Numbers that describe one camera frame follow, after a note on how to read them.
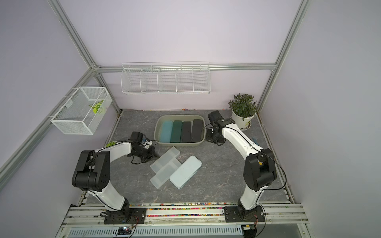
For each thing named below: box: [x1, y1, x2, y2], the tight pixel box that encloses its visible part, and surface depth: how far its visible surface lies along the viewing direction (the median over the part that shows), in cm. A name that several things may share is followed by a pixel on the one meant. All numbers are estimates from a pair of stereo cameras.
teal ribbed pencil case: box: [159, 120, 174, 144], surface depth 110 cm
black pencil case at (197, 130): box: [190, 119, 203, 143], surface depth 107 cm
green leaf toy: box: [88, 100, 104, 115], surface depth 83 cm
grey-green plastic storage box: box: [153, 114, 207, 146], surface depth 108 cm
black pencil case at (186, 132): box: [180, 120, 192, 143], surface depth 108 cm
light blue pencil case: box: [169, 155, 202, 189], surface depth 88 cm
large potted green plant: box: [228, 93, 258, 131], surface depth 100 cm
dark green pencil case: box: [170, 119, 183, 143], surface depth 107 cm
